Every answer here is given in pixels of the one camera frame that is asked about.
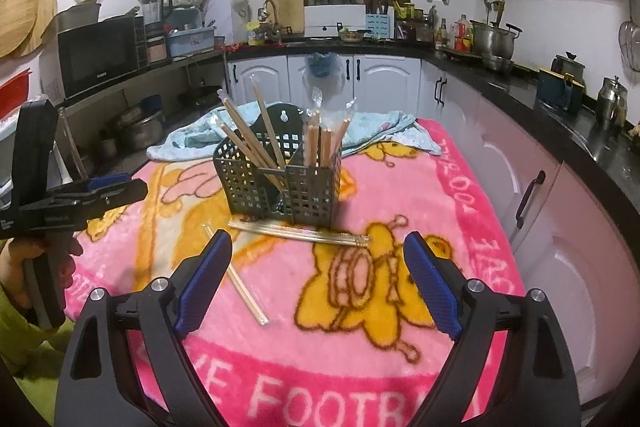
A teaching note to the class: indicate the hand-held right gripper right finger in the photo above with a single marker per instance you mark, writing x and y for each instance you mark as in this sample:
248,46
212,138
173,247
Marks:
430,282

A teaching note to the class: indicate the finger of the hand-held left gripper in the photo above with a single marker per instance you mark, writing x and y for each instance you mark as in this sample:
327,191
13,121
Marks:
127,193
107,181

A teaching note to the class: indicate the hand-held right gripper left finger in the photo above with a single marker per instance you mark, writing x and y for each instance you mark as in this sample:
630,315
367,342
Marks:
205,277

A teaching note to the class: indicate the dark perforated utensil holder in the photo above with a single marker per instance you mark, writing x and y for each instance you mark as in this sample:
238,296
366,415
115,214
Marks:
310,197

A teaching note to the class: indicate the bunch of chopsticks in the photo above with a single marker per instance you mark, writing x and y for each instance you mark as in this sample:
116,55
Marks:
314,142

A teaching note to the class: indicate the person's left forearm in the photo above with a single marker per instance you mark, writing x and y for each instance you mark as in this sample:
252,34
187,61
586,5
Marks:
25,347

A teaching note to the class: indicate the person's left hand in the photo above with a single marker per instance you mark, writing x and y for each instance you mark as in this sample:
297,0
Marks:
12,272

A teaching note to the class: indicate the steel cooking pot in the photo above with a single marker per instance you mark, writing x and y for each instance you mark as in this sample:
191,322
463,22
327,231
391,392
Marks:
142,132

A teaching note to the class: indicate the pink bear printed blanket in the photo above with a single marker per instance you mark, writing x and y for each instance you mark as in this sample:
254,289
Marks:
390,187

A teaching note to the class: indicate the black microwave oven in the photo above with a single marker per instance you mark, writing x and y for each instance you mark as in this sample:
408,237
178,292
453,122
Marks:
97,57

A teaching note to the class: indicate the round wooden board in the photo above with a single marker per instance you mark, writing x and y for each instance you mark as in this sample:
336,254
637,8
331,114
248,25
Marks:
22,14

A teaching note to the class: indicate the white kitchen base cabinets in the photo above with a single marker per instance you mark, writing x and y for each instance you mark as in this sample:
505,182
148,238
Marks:
575,267

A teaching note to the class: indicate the light blue towel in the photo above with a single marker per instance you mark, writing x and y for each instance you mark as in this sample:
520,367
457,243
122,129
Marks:
390,127

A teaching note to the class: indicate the blue dish rack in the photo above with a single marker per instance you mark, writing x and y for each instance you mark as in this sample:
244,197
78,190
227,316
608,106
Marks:
192,43

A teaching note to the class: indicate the black blender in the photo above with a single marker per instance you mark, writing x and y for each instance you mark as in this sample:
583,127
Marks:
156,9

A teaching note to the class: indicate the black kitchen countertop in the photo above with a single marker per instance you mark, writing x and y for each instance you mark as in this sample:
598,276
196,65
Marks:
600,147

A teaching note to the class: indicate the metal kitchen faucet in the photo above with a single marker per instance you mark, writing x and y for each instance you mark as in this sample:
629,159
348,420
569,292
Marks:
272,19

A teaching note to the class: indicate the blue plastic bag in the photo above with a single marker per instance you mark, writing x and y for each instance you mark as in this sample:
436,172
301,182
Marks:
322,64

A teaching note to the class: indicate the blue lidded container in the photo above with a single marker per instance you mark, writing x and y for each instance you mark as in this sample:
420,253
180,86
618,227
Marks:
560,87

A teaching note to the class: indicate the wooden cutting board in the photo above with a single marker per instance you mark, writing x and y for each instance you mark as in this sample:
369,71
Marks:
285,6

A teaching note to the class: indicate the steel stockpot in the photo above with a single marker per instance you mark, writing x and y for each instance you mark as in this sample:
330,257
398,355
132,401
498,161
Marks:
492,39

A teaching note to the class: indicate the steel kettle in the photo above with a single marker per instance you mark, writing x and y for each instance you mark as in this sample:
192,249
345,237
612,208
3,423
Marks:
611,99

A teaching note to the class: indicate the bowl of food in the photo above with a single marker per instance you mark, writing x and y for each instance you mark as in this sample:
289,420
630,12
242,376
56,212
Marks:
351,35

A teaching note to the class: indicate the blue slatted rack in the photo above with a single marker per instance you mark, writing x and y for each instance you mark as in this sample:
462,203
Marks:
381,26

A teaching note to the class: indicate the white box appliance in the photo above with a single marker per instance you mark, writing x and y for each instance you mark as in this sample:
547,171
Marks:
335,19

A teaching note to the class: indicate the hanging metal strainer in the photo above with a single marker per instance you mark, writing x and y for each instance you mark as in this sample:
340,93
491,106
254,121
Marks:
631,47

